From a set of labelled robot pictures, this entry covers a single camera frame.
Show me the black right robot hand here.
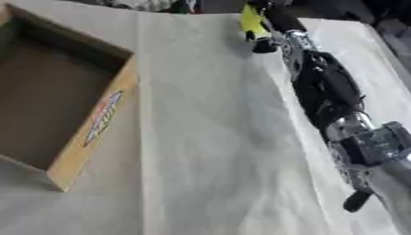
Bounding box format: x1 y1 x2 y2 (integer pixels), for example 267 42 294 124
244 0 370 133

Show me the tan cardboard box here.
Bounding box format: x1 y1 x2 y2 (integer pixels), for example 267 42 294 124
0 3 141 193

